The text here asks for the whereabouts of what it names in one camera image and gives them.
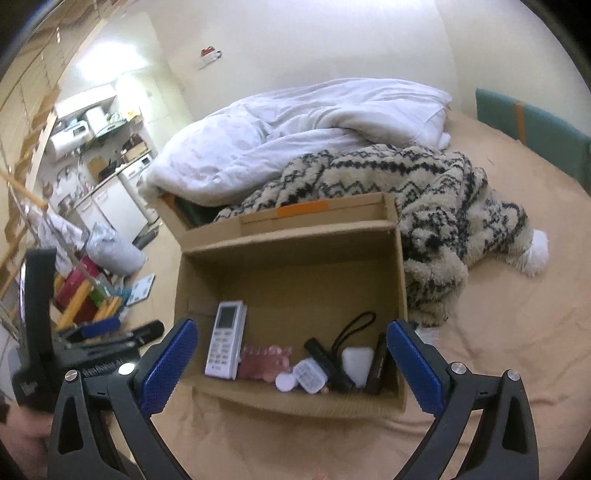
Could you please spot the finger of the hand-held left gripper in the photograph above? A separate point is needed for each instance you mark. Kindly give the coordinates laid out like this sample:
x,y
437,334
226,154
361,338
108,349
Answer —
x,y
99,326
147,330

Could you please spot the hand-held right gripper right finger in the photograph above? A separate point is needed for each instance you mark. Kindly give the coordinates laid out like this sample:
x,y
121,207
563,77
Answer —
x,y
415,369

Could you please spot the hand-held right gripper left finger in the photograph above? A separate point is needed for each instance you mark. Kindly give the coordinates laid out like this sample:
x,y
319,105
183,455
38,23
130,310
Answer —
x,y
168,364

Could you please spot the dark rectangular case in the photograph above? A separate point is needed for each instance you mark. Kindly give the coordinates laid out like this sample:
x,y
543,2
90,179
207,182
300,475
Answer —
x,y
376,364

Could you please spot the white charger adapter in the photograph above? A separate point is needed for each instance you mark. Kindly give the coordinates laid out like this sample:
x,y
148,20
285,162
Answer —
x,y
358,364

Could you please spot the white remote control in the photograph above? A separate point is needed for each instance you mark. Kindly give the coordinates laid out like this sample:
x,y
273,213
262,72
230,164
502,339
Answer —
x,y
224,341

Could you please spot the black flashlight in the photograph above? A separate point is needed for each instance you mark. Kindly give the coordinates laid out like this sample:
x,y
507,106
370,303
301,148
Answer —
x,y
325,362

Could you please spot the white plastic case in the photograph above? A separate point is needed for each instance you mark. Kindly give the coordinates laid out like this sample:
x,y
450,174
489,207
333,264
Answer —
x,y
310,376

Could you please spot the white tube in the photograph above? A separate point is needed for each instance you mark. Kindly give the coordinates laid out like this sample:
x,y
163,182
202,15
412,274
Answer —
x,y
286,382

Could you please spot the brown cardboard box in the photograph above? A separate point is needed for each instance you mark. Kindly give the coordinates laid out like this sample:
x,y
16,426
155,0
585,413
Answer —
x,y
286,277

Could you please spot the person's left hand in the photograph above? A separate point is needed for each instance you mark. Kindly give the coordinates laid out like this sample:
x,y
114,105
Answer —
x,y
27,434

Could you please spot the yellow wooden chair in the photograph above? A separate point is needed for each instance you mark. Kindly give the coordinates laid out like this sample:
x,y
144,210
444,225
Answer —
x,y
111,304

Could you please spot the white paper scrap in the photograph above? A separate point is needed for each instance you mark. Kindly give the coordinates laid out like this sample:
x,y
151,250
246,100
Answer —
x,y
425,336

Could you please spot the red fabric bag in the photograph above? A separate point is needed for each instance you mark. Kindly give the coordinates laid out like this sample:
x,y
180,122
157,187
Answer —
x,y
71,290

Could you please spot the grey plastic bag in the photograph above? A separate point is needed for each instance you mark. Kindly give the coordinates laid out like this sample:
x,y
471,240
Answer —
x,y
115,254

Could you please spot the white hanging cloth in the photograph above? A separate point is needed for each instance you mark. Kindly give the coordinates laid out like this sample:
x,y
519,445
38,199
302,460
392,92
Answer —
x,y
62,233

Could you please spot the dark doormat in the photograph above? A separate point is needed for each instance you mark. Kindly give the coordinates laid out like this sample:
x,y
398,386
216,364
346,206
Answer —
x,y
145,236

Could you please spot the white kitchen cabinet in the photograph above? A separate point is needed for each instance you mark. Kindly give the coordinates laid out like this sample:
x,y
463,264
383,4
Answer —
x,y
120,207

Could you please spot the patterned fleece blanket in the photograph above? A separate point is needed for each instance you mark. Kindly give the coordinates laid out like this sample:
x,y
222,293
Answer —
x,y
438,207

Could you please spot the white water heater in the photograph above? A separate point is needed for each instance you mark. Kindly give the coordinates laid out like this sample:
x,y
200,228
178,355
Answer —
x,y
69,145

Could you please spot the wooden staircase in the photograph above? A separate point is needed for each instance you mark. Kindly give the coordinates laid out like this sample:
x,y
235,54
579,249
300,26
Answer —
x,y
27,92

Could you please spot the white duvet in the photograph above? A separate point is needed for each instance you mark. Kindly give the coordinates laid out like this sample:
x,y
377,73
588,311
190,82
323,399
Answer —
x,y
300,129

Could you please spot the teal cushion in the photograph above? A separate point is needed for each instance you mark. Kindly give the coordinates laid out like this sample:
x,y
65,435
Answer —
x,y
545,129

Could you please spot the cream wooden bed frame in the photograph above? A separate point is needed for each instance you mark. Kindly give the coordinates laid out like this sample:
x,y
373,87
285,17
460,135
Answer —
x,y
171,217

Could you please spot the red and white wall fixture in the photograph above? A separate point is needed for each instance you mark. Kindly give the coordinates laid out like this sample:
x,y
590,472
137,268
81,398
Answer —
x,y
210,56

